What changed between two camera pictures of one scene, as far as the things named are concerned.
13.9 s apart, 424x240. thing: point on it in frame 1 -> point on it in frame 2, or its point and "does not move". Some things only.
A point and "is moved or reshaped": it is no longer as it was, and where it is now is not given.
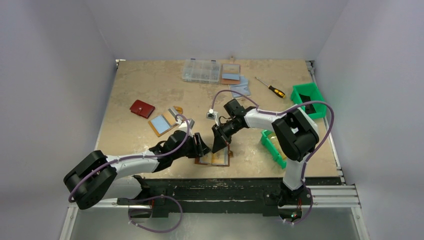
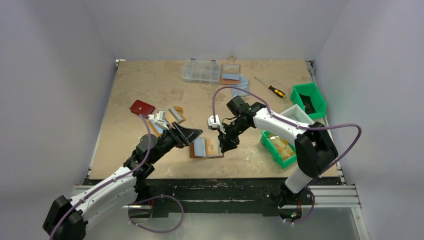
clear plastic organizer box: x=201 y=71 does not move
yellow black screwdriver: x=275 y=91 does not move
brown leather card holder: x=220 y=158 is moved or reshaped
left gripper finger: x=199 y=152 -> x=191 y=134
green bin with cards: x=270 y=140 does not move
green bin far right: x=303 y=93 does not move
